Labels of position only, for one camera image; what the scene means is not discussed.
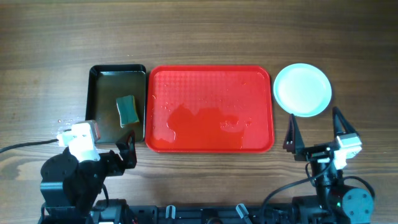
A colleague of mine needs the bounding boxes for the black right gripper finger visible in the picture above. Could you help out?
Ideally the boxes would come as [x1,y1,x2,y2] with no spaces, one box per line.
[332,106,359,138]
[283,114,305,154]

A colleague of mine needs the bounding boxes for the red serving tray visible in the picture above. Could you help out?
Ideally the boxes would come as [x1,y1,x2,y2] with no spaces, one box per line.
[145,65,275,153]

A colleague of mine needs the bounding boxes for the black water basin tray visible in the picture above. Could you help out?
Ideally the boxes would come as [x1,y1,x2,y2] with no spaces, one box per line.
[85,64,147,144]

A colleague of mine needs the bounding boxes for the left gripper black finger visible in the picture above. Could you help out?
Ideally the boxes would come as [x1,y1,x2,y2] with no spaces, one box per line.
[115,131,137,169]
[90,120,101,142]

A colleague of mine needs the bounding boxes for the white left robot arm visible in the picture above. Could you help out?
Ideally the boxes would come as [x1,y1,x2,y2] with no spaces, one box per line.
[40,120,137,223]

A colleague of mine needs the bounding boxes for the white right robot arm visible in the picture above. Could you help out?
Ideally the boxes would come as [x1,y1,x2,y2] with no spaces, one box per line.
[283,107,376,223]

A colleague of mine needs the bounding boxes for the white plate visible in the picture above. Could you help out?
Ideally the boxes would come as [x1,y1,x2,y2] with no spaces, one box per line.
[273,63,332,118]

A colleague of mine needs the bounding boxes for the green yellow sponge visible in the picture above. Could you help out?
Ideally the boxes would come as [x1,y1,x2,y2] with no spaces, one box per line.
[116,95,139,128]

